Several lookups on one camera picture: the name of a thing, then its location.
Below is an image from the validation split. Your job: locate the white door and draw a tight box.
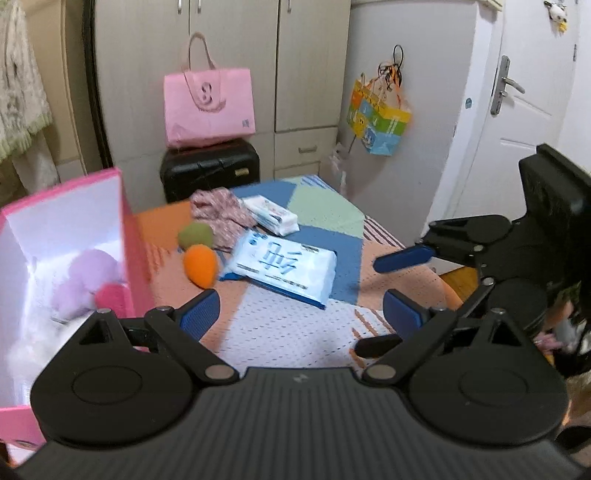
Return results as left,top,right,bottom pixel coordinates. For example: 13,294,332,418
425,0,580,259

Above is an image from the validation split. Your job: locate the silver door handle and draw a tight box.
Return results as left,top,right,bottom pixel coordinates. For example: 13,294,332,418
490,55,526,116

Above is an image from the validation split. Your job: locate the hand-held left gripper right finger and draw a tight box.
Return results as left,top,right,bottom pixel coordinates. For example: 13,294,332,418
362,290,541,384

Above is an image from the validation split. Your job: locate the grey three-door wardrobe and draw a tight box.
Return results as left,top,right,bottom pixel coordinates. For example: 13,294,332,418
90,0,352,185

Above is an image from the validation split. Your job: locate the red plush ball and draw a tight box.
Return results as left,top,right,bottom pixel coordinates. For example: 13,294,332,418
95,282,130,317

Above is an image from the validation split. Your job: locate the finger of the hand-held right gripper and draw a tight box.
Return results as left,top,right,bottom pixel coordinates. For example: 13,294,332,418
373,213,512,274
355,333,408,359

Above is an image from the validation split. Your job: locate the colourful paper gift bag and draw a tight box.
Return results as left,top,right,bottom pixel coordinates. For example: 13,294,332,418
346,71,413,158

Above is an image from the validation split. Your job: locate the white plastic bag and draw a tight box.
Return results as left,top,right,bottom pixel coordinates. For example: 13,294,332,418
329,141,352,190

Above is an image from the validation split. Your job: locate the beige tall cabinet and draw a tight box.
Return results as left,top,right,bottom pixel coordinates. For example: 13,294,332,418
25,0,100,195

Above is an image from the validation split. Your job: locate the large blue white wipes pack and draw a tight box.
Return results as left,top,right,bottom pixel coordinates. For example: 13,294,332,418
218,230,338,309

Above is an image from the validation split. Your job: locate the orange green carrot plush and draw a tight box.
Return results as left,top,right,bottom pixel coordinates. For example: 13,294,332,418
178,222,220,291

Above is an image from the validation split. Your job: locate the black suitcase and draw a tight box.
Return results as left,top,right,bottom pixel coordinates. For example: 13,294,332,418
159,138,260,204

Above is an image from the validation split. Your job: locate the pink cardboard box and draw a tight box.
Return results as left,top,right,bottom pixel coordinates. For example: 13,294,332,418
0,167,155,464

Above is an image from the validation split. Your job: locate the pink floral cloth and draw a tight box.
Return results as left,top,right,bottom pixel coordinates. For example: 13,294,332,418
189,187,257,252

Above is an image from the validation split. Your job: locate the small white yellow plush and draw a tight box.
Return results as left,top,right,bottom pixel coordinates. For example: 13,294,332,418
544,0,570,33

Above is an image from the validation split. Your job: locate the fluffy white green robe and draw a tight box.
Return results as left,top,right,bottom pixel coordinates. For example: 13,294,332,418
0,0,61,185

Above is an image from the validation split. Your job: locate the pink tote bag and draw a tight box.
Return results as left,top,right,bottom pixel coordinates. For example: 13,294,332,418
164,32,256,149

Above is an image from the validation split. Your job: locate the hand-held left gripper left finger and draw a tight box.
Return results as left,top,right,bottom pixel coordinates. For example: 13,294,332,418
76,288,241,384

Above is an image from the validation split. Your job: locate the purple plush toy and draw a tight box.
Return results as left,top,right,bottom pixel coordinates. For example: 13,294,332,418
51,249,123,321

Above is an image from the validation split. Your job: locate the small white tissue pack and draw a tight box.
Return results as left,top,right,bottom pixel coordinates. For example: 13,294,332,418
241,195,300,235

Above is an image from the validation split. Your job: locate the patchwork blanket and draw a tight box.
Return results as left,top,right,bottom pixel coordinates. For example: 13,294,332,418
131,174,455,370

